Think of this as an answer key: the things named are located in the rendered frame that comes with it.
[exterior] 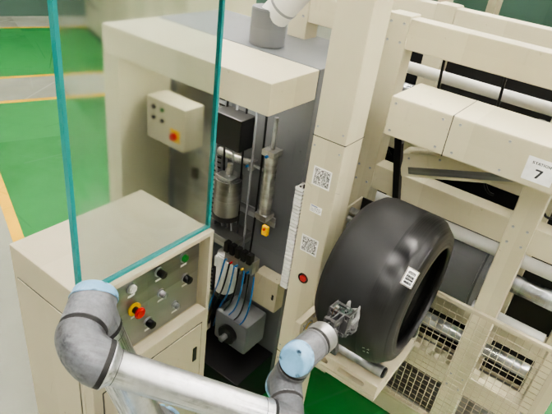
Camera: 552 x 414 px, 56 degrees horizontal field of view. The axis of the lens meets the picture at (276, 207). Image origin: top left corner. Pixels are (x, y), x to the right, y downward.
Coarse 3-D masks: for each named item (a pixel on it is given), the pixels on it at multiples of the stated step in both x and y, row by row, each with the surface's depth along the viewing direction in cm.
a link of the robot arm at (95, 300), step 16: (80, 288) 128; (96, 288) 128; (112, 288) 132; (80, 304) 124; (96, 304) 125; (112, 304) 130; (96, 320) 122; (112, 320) 129; (112, 336) 131; (112, 400) 146; (128, 400) 144; (144, 400) 147
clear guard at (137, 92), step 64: (64, 0) 113; (128, 0) 126; (192, 0) 142; (64, 64) 119; (128, 64) 134; (192, 64) 152; (64, 128) 125; (128, 128) 142; (192, 128) 163; (128, 192) 152; (192, 192) 176; (128, 256) 163
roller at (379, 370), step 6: (342, 348) 197; (348, 354) 196; (354, 354) 195; (354, 360) 195; (360, 360) 194; (366, 366) 192; (372, 366) 191; (378, 366) 191; (384, 366) 191; (372, 372) 192; (378, 372) 190; (384, 372) 190
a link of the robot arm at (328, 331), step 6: (312, 324) 149; (318, 324) 148; (324, 324) 148; (324, 330) 146; (330, 330) 147; (330, 336) 146; (336, 336) 148; (330, 342) 145; (336, 342) 148; (330, 348) 145
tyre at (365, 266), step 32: (352, 224) 178; (384, 224) 174; (416, 224) 173; (352, 256) 171; (384, 256) 167; (416, 256) 166; (448, 256) 194; (320, 288) 178; (352, 288) 169; (384, 288) 164; (416, 288) 168; (320, 320) 182; (384, 320) 166; (416, 320) 203; (384, 352) 175
